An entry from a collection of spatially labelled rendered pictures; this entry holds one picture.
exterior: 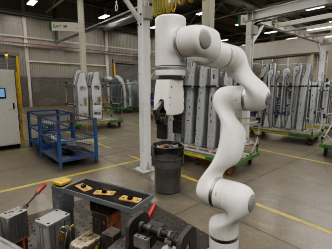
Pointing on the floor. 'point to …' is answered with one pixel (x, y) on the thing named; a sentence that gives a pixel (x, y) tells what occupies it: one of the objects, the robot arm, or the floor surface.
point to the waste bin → (167, 165)
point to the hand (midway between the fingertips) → (170, 132)
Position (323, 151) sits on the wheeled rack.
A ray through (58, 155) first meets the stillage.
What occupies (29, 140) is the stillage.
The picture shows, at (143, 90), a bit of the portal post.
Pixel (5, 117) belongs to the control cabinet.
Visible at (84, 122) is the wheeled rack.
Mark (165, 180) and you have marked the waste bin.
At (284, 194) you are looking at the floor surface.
